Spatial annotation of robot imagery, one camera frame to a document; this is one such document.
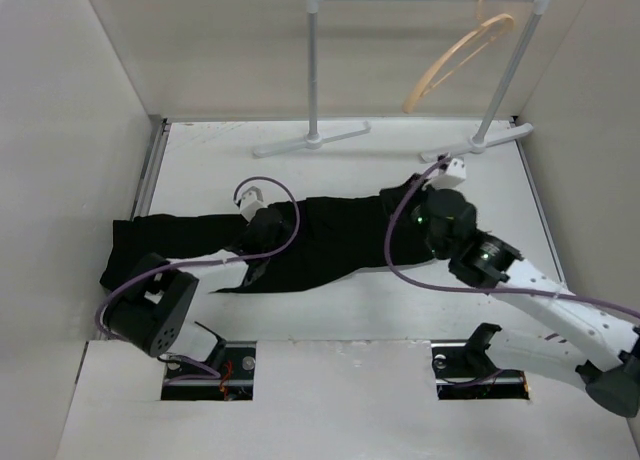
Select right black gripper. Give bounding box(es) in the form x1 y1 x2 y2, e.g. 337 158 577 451
381 173 449 260

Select black trousers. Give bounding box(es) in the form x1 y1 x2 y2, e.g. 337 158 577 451
98 182 481 295

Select beige plastic hanger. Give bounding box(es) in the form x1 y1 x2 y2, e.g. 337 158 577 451
402 0 515 114

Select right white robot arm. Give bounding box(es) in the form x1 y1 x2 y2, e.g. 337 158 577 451
381 175 639 418

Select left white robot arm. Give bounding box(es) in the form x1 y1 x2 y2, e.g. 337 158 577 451
96 202 302 379

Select white metal clothes rack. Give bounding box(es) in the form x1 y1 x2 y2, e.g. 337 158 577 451
251 0 559 164

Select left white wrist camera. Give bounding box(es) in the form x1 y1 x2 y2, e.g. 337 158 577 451
235 186 265 222

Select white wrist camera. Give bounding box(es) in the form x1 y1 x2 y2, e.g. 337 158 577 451
430 157 467 189
235 186 265 222

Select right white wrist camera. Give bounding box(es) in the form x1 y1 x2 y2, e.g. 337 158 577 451
430 157 467 189

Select aluminium side rail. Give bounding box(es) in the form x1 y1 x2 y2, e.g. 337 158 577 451
102 117 171 339

